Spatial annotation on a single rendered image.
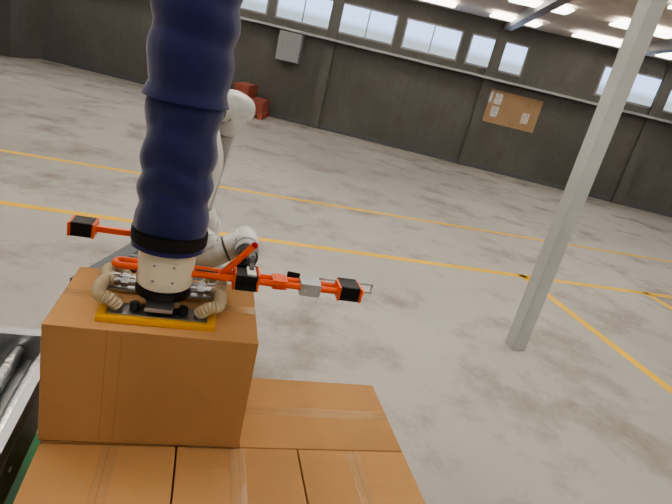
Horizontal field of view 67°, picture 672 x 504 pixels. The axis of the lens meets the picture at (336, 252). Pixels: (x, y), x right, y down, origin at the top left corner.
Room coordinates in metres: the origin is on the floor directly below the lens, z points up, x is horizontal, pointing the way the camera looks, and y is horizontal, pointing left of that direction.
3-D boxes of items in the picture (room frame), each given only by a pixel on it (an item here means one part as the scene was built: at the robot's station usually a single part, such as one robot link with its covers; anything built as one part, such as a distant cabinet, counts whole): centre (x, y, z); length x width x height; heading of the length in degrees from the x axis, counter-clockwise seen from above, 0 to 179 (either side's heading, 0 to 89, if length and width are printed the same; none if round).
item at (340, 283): (1.61, -0.07, 1.09); 0.08 x 0.07 x 0.05; 106
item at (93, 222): (1.62, 0.87, 1.08); 0.09 x 0.08 x 0.05; 16
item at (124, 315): (1.36, 0.48, 0.98); 0.34 x 0.10 x 0.05; 106
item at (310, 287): (1.58, 0.06, 1.08); 0.07 x 0.07 x 0.04; 16
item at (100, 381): (1.46, 0.50, 0.75); 0.60 x 0.40 x 0.40; 106
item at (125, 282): (1.45, 0.51, 1.02); 0.34 x 0.25 x 0.06; 106
